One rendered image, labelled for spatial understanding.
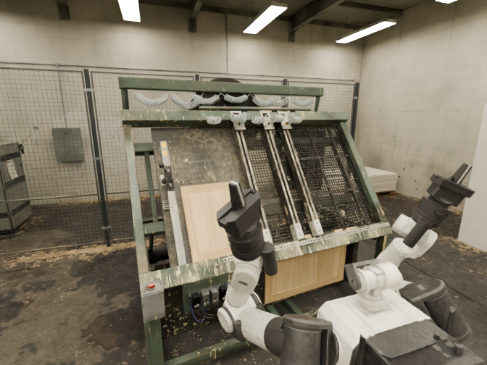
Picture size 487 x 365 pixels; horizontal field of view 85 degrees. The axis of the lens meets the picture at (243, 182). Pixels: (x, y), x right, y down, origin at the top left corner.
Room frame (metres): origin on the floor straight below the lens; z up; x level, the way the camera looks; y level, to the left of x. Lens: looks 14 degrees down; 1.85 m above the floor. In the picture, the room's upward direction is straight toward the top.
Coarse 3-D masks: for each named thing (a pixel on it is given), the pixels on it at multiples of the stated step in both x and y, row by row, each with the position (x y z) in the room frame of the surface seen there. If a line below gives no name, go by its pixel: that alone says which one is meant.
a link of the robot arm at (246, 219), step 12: (252, 192) 0.61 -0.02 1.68; (228, 204) 0.58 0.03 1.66; (252, 204) 0.57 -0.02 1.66; (228, 216) 0.55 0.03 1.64; (240, 216) 0.54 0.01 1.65; (252, 216) 0.58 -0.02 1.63; (228, 228) 0.53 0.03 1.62; (240, 228) 0.55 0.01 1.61; (252, 228) 0.58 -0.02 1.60; (228, 240) 0.61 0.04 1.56; (240, 240) 0.57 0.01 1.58; (252, 240) 0.57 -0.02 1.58; (240, 252) 0.58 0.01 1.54; (252, 252) 0.58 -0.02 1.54
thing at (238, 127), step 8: (232, 112) 2.41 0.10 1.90; (240, 112) 2.44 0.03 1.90; (232, 128) 2.43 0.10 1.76; (240, 128) 2.34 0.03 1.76; (240, 136) 2.34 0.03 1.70; (240, 144) 2.29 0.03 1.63; (240, 152) 2.27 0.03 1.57; (240, 160) 2.27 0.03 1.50; (248, 160) 2.22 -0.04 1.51; (248, 168) 2.21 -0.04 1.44; (248, 176) 2.13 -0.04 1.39; (248, 184) 2.12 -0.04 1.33; (256, 184) 2.11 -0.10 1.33; (264, 216) 1.96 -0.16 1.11; (264, 224) 1.94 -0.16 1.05; (264, 232) 1.88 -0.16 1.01
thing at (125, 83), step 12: (120, 84) 2.42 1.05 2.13; (132, 84) 2.45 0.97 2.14; (144, 84) 2.50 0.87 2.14; (156, 84) 2.53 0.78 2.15; (168, 84) 2.58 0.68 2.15; (180, 84) 2.62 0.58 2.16; (192, 84) 2.67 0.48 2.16; (204, 84) 2.72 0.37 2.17; (216, 84) 2.76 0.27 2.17; (228, 84) 2.82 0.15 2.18; (240, 84) 2.87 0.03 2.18; (252, 84) 2.92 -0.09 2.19; (264, 84) 2.99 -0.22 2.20; (312, 96) 3.34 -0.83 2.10
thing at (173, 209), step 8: (160, 144) 2.07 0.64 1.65; (168, 160) 2.01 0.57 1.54; (168, 192) 1.86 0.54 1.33; (176, 208) 1.81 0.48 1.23; (176, 216) 1.78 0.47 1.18; (176, 224) 1.74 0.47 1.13; (176, 232) 1.71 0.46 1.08; (176, 240) 1.68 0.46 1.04; (176, 248) 1.65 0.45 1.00; (184, 256) 1.63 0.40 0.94
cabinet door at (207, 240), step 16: (192, 192) 1.94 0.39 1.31; (208, 192) 1.99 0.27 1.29; (224, 192) 2.03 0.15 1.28; (192, 208) 1.87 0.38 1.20; (208, 208) 1.91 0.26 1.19; (192, 224) 1.80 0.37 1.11; (208, 224) 1.84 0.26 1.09; (192, 240) 1.73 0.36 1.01; (208, 240) 1.77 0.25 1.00; (224, 240) 1.80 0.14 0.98; (192, 256) 1.66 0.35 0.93; (208, 256) 1.70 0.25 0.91
